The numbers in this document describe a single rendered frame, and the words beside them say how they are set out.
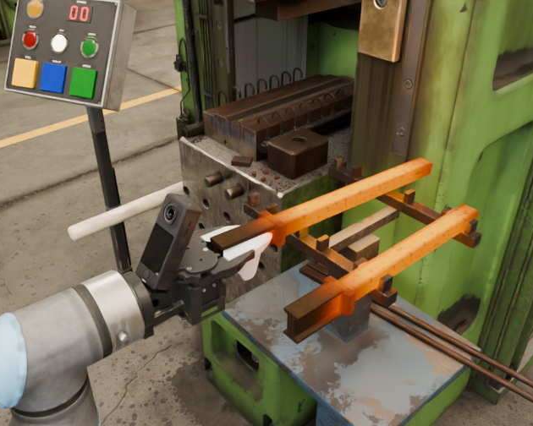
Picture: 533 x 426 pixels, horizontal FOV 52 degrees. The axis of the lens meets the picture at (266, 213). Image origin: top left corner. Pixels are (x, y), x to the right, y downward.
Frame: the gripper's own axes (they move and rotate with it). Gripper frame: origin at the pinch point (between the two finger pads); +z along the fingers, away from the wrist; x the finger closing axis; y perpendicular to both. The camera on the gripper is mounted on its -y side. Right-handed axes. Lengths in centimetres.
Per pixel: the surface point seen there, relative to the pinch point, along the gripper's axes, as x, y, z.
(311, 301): 12.7, 3.0, -1.8
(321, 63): -67, 9, 78
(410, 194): 2.7, 4.2, 30.7
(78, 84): -92, 8, 11
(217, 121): -55, 11, 30
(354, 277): 12.1, 4.0, 6.8
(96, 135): -103, 30, 18
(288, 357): -0.7, 31.3, 7.6
